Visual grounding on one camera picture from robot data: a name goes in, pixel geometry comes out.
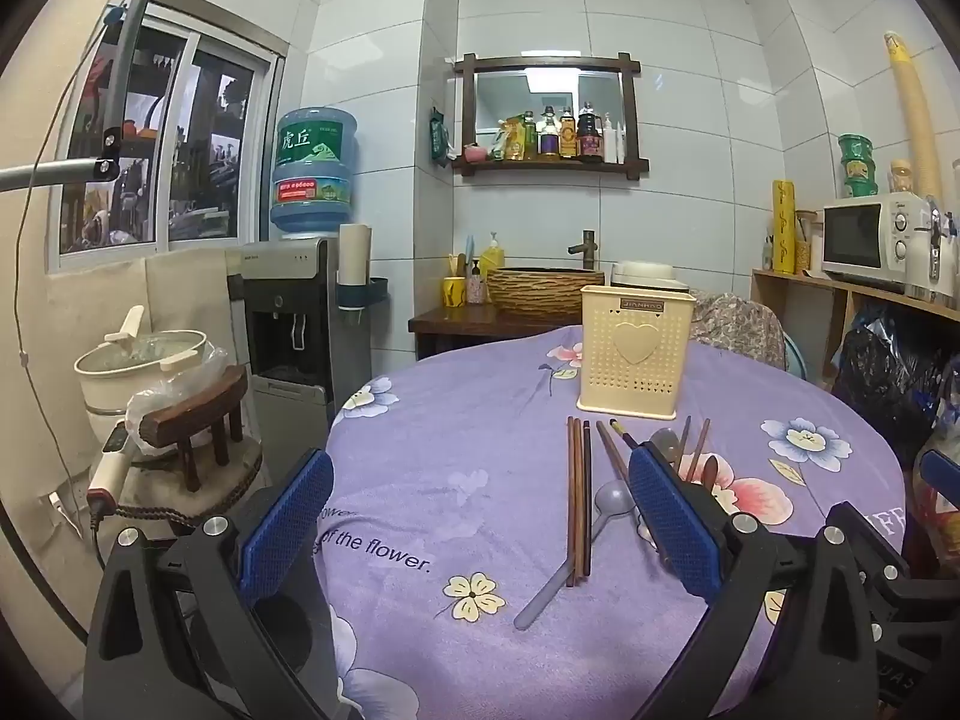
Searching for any bronze faucet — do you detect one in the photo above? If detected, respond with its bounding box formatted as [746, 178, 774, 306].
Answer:
[568, 229, 602, 271]

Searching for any white rice cooker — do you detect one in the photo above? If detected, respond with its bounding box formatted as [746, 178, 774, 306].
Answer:
[610, 260, 692, 297]

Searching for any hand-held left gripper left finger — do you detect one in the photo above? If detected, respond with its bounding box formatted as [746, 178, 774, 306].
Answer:
[82, 448, 335, 720]

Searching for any blue-grey cup holder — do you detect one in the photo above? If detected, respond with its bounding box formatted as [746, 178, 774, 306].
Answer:
[334, 277, 389, 314]

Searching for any dark wooden side table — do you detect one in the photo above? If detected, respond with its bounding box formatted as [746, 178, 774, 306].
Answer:
[407, 304, 586, 361]

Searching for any white microwave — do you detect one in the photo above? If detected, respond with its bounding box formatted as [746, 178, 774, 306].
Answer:
[820, 193, 937, 293]

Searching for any round grey cushion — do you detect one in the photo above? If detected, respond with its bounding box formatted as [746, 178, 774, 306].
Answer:
[120, 435, 267, 533]

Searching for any white cable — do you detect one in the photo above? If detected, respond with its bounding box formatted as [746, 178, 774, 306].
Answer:
[15, 11, 113, 563]

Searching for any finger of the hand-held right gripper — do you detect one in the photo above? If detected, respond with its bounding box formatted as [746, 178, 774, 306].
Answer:
[862, 521, 960, 616]
[919, 448, 960, 500]

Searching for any wooden framed wall shelf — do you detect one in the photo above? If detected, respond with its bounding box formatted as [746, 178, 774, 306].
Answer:
[450, 52, 652, 182]

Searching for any metal spoon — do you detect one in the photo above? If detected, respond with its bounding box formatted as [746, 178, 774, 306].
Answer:
[646, 414, 695, 481]

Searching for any tall paper cup stack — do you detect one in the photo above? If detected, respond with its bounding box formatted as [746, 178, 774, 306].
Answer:
[883, 31, 946, 200]

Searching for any small dark wooden stool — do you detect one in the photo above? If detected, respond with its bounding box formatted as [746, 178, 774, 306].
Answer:
[137, 364, 252, 494]

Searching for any cream perforated utensil holder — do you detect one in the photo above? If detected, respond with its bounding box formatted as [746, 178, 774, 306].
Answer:
[576, 283, 692, 421]

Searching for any yellow roll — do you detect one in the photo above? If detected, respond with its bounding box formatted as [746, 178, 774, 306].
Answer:
[771, 180, 797, 276]

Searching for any sliding window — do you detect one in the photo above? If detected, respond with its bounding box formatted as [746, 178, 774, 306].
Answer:
[46, 0, 290, 275]

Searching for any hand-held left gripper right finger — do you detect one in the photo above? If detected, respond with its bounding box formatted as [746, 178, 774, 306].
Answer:
[626, 444, 880, 720]

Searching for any black plastic bag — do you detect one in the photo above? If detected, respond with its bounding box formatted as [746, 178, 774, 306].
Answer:
[831, 307, 950, 451]

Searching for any white pot with glass lid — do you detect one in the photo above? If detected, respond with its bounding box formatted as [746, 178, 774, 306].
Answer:
[73, 305, 212, 440]

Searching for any purple floral tablecloth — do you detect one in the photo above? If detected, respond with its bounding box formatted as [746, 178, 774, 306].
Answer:
[315, 322, 908, 720]

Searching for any floral cloth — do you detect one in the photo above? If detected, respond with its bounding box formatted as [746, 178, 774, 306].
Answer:
[688, 290, 788, 374]

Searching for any blue plastic basin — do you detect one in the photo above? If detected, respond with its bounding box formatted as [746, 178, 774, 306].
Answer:
[780, 334, 809, 383]

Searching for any dark soy sauce bottle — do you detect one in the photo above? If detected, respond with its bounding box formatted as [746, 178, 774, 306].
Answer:
[579, 101, 605, 164]

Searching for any wooden shelf unit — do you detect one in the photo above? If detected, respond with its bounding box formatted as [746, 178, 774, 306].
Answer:
[750, 268, 960, 406]

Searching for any wooden spoon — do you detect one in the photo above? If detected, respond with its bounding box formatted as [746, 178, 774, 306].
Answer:
[686, 418, 722, 496]

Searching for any woven wash basin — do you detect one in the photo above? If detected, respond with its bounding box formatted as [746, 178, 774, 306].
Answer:
[486, 266, 607, 318]

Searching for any blue water jug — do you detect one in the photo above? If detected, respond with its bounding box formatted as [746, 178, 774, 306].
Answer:
[268, 106, 359, 239]

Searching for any glass jar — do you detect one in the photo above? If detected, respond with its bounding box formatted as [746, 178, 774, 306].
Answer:
[793, 210, 818, 278]

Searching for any grey water dispenser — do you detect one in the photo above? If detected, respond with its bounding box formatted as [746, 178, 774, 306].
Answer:
[225, 236, 376, 428]

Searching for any colourful bag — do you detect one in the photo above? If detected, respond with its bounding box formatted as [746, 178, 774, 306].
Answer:
[911, 375, 960, 556]

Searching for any clear plastic bag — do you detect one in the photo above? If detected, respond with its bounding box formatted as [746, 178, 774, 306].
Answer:
[124, 341, 241, 458]

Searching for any grey plastic spoon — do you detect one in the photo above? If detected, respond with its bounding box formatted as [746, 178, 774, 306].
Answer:
[514, 478, 638, 631]

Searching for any white kettle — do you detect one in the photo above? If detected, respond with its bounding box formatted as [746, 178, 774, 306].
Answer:
[904, 195, 960, 305]

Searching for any green packet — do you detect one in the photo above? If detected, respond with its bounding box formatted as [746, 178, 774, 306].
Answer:
[429, 106, 455, 164]

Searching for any white cup tube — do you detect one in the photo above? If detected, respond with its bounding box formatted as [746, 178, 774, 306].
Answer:
[339, 223, 373, 308]

